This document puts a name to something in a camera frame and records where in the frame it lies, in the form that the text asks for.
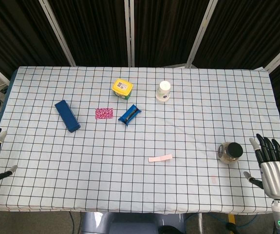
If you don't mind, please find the checkered light blue tablecloth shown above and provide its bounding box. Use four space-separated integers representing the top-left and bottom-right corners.
0 65 280 215

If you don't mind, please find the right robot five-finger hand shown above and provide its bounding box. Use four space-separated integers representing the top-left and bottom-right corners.
243 133 280 199

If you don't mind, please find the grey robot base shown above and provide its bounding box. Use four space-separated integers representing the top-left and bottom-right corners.
80 211 187 234

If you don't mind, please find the black pleated screen panel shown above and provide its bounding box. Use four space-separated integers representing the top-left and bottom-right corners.
0 0 70 79
132 0 205 68
193 0 280 71
47 0 129 67

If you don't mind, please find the long dark blue box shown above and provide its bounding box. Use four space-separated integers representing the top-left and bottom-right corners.
54 99 81 134

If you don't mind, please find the pink strip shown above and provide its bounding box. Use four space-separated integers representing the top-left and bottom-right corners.
148 154 173 163

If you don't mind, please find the yellow lidded plastic tub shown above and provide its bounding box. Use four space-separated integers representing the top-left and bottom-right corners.
112 78 134 100

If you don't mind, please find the white floral paper cup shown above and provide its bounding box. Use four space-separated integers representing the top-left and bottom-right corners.
155 80 172 103

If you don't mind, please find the pink patterned snack packet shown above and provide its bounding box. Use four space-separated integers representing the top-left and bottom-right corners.
95 107 114 120

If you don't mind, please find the blue cookie snack pack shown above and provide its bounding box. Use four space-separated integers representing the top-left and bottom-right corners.
117 104 142 127

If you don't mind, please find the glass jar black lid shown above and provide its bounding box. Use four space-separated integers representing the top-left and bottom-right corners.
217 142 244 165

